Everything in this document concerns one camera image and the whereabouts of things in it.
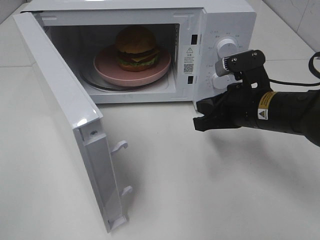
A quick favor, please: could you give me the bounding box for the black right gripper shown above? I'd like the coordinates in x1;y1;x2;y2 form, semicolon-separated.
193;83;263;131

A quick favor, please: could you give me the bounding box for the white timer knob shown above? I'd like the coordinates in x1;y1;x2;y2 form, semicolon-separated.
212;73;232;90

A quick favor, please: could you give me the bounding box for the burger with lettuce and cheese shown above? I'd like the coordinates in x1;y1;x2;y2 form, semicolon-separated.
115;25;160;72

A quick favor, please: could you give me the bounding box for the pink speckled plate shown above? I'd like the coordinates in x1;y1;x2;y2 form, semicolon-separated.
93;45;172;87

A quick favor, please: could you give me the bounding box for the white microwave door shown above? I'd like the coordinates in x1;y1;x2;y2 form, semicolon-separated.
13;12;133;232

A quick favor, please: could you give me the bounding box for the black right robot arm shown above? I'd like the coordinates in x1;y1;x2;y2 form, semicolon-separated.
193;83;320;146

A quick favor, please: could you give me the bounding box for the upper white power knob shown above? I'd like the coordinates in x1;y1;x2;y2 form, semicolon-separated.
216;37;238;59

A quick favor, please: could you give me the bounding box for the white microwave oven body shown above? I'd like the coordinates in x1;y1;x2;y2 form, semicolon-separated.
20;0;256;104

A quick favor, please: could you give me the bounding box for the glass microwave turntable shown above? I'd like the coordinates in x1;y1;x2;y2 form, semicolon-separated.
79;70;169;92

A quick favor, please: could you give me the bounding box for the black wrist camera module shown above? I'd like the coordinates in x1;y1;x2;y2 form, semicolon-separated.
215;50;271;90

